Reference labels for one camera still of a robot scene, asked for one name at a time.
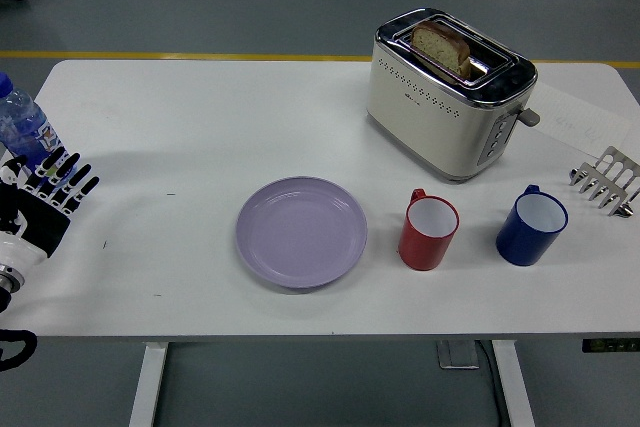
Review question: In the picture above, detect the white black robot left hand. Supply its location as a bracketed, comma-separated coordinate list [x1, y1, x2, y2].
[0, 147, 101, 274]

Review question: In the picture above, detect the lilac round plate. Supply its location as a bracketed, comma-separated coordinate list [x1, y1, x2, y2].
[235, 175, 369, 290]

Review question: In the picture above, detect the clear plastic water bottle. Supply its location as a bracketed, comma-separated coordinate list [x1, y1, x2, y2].
[0, 71, 69, 174]

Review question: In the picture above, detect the white table leg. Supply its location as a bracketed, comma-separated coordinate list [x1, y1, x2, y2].
[128, 342, 170, 427]
[490, 340, 538, 427]

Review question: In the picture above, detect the red enamel mug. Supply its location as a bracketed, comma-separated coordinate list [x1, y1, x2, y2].
[397, 187, 460, 272]

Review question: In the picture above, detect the cream chrome toaster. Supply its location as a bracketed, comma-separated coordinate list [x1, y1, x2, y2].
[364, 7, 542, 184]

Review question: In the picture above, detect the brown bread slice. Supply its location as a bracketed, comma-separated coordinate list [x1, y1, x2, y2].
[410, 21, 472, 79]

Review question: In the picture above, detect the grey floor socket box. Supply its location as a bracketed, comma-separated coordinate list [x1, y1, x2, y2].
[436, 340, 481, 371]

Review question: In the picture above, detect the blue enamel mug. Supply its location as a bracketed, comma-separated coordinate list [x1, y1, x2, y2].
[495, 184, 569, 267]

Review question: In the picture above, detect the white paper sheet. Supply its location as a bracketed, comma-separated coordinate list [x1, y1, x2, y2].
[524, 81, 631, 158]

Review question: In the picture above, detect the steel toast rack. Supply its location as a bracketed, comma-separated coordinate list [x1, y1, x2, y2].
[568, 145, 640, 220]

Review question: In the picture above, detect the black desk control panel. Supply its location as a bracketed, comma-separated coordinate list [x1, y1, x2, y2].
[581, 337, 640, 353]

